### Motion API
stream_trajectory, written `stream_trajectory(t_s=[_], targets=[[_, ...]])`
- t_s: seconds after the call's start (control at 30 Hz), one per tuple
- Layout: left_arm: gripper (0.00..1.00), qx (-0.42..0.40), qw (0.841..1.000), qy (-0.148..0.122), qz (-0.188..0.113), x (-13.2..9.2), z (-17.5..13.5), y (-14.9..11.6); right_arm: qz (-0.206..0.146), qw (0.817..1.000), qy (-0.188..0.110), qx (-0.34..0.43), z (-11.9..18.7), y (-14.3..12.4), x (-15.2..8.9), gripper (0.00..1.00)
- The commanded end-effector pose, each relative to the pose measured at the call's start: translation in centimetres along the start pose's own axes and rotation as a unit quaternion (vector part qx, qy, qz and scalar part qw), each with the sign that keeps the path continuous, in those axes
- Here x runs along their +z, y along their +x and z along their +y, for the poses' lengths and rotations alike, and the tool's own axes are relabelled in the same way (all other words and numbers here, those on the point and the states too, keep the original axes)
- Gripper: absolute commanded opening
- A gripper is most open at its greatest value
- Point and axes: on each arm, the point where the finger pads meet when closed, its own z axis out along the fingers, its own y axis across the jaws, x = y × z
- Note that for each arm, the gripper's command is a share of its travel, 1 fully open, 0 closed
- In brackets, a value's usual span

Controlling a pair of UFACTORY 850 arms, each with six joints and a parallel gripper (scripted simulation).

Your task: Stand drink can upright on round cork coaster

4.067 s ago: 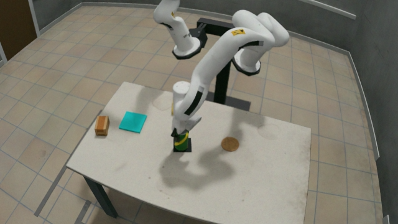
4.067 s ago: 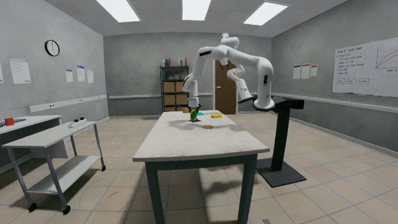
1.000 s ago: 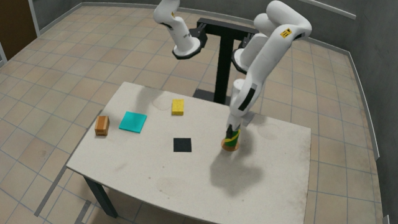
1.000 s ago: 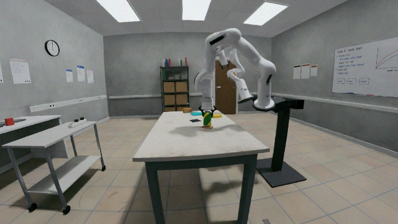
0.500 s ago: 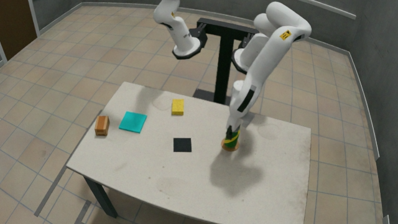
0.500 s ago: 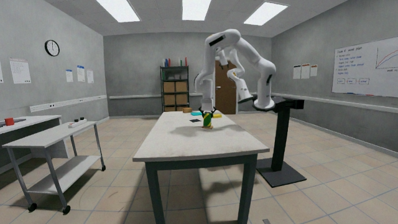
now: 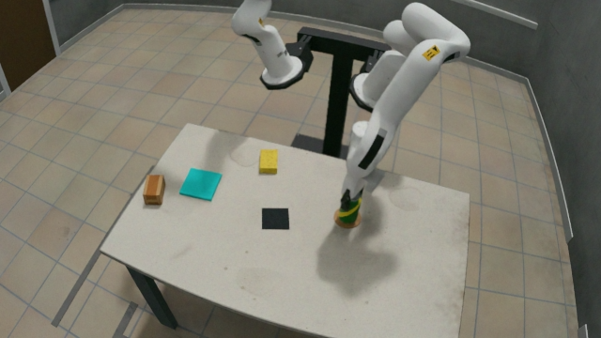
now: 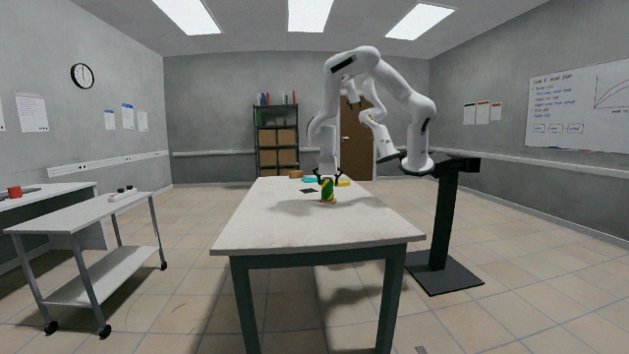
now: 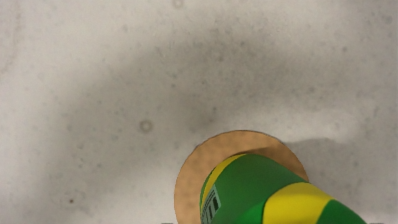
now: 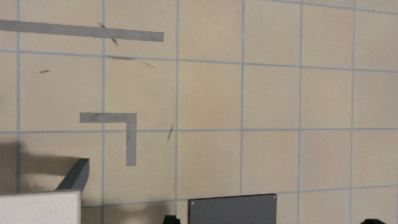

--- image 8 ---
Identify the green drink can with yellow stripe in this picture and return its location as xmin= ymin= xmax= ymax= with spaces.
xmin=321 ymin=177 xmax=334 ymax=202

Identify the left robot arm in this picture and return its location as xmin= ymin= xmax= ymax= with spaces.
xmin=307 ymin=46 xmax=436 ymax=172

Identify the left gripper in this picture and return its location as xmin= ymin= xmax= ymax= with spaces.
xmin=313 ymin=155 xmax=343 ymax=186

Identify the small brown cardboard box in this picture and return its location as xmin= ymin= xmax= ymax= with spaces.
xmin=289 ymin=170 xmax=304 ymax=179

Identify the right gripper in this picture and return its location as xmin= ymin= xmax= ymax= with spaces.
xmin=346 ymin=91 xmax=363 ymax=110

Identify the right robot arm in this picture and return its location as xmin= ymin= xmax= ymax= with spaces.
xmin=341 ymin=71 xmax=400 ymax=158

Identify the dark grey square tile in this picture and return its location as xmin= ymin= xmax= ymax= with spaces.
xmin=299 ymin=188 xmax=318 ymax=194

